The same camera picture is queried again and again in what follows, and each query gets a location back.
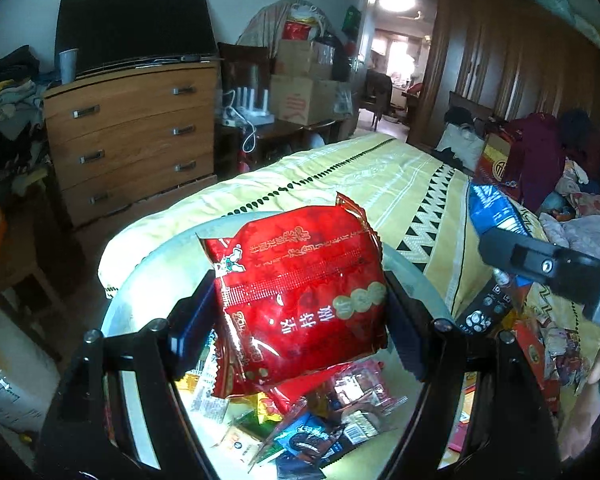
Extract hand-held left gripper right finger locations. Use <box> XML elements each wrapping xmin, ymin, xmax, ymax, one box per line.
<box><xmin>379</xmin><ymin>269</ymin><xmax>564</xmax><ymax>480</ymax></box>

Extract stacked cardboard boxes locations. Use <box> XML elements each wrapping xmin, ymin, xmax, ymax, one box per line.
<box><xmin>269</xmin><ymin>74</ymin><xmax>342</xmax><ymax>127</ymax></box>

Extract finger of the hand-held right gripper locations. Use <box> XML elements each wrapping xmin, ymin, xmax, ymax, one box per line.
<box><xmin>478</xmin><ymin>228</ymin><xmax>600</xmax><ymax>307</ymax></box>

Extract black television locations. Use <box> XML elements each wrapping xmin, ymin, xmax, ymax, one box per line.
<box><xmin>54</xmin><ymin>0</ymin><xmax>219</xmax><ymax>79</ymax></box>

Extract white cable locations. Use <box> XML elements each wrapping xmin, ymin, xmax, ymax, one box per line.
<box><xmin>241</xmin><ymin>119</ymin><xmax>259</xmax><ymax>154</ymax></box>

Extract dark upholstered chair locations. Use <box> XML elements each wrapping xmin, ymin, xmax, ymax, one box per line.
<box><xmin>364</xmin><ymin>69</ymin><xmax>394</xmax><ymax>122</ymax></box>

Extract black bag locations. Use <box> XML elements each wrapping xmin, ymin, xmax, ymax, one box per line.
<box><xmin>443</xmin><ymin>106</ymin><xmax>477</xmax><ymax>129</ymax></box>

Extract large glass bowl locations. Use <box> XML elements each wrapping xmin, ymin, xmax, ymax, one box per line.
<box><xmin>99</xmin><ymin>214</ymin><xmax>482</xmax><ymax>480</ymax></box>

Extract green hanging bag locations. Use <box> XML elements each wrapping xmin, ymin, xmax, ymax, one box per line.
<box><xmin>341</xmin><ymin>4</ymin><xmax>362</xmax><ymax>34</ymax></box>

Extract red gold gift box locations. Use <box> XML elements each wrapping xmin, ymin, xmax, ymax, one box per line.
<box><xmin>474</xmin><ymin>131</ymin><xmax>514</xmax><ymax>187</ymax></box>

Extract blue white snack packet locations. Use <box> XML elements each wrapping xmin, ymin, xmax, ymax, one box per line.
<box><xmin>466</xmin><ymin>181</ymin><xmax>532</xmax><ymax>242</ymax></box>

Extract grey plastic cup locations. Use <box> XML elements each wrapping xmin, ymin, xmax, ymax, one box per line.
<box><xmin>58</xmin><ymin>48</ymin><xmax>81</xmax><ymax>85</ymax></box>

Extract white printed cardboard box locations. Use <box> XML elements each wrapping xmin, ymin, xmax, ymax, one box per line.
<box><xmin>0</xmin><ymin>354</ymin><xmax>47</xmax><ymax>437</ymax></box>

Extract wooden wardrobe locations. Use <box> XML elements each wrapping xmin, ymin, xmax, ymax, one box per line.
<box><xmin>409</xmin><ymin>0</ymin><xmax>600</xmax><ymax>152</ymax></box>

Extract large red snack packet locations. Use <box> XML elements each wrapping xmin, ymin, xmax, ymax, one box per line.
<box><xmin>196</xmin><ymin>191</ymin><xmax>384</xmax><ymax>402</ymax></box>

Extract black printed box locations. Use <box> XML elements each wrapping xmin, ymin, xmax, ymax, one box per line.
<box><xmin>454</xmin><ymin>279</ymin><xmax>517</xmax><ymax>337</ymax></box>

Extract dark side table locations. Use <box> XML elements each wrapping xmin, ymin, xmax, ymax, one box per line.
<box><xmin>214</xmin><ymin>116</ymin><xmax>357</xmax><ymax>179</ymax></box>

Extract clear packet red contents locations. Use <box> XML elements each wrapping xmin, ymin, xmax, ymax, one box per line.
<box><xmin>324</xmin><ymin>359</ymin><xmax>409</xmax><ymax>417</ymax></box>

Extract small red canister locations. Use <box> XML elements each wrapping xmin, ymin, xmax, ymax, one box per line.
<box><xmin>234</xmin><ymin>146</ymin><xmax>254</xmax><ymax>177</ymax></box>

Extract person's right hand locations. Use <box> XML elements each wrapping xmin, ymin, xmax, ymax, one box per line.
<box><xmin>559</xmin><ymin>342</ymin><xmax>600</xmax><ymax>462</ymax></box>

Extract wooden dresser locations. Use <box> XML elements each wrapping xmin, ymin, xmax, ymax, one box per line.
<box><xmin>41</xmin><ymin>59</ymin><xmax>219</xmax><ymax>229</ymax></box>

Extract white tote bag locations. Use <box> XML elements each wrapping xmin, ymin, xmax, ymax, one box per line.
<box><xmin>436</xmin><ymin>121</ymin><xmax>487</xmax><ymax>172</ymax></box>

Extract wooden stool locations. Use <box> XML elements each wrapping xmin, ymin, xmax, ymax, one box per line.
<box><xmin>0</xmin><ymin>179</ymin><xmax>87</xmax><ymax>357</ymax></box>

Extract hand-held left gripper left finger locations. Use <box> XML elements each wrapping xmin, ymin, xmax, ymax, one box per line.
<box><xmin>39</xmin><ymin>269</ymin><xmax>222</xmax><ymax>480</ymax></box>

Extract white router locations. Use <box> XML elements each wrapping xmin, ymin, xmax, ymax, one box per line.
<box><xmin>234</xmin><ymin>86</ymin><xmax>274</xmax><ymax>122</ymax></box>

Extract pile of clothes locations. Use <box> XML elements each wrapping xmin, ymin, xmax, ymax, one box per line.
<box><xmin>539</xmin><ymin>109</ymin><xmax>600</xmax><ymax>262</ymax></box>

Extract yellow patterned bedspread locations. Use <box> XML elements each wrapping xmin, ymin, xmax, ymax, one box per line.
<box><xmin>96</xmin><ymin>131</ymin><xmax>600</xmax><ymax>461</ymax></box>

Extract cloth covered round table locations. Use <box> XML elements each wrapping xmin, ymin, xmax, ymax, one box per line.
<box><xmin>236</xmin><ymin>0</ymin><xmax>342</xmax><ymax>52</ymax></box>

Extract plain cardboard box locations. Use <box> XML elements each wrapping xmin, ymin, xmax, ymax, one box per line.
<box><xmin>274</xmin><ymin>39</ymin><xmax>334</xmax><ymax>82</ymax></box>

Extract red plastic bag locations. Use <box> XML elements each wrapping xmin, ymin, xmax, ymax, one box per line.
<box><xmin>281</xmin><ymin>19</ymin><xmax>317</xmax><ymax>44</ymax></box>

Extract pile of assorted snack packets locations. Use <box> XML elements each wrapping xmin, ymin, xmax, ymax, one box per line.
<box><xmin>500</xmin><ymin>270</ymin><xmax>600</xmax><ymax>412</ymax></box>

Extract clear orange cracker packet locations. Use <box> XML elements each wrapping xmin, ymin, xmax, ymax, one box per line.
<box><xmin>219</xmin><ymin>411</ymin><xmax>277</xmax><ymax>462</ymax></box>

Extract dark wooden chair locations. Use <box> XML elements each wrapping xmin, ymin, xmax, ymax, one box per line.
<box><xmin>216</xmin><ymin>41</ymin><xmax>277</xmax><ymax>112</ymax></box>

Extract heap of mixed clothes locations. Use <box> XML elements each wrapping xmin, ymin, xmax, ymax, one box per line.
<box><xmin>0</xmin><ymin>44</ymin><xmax>49</xmax><ymax>197</ymax></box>

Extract maroon garment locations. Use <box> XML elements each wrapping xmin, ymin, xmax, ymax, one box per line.
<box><xmin>504</xmin><ymin>111</ymin><xmax>567</xmax><ymax>212</ymax></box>

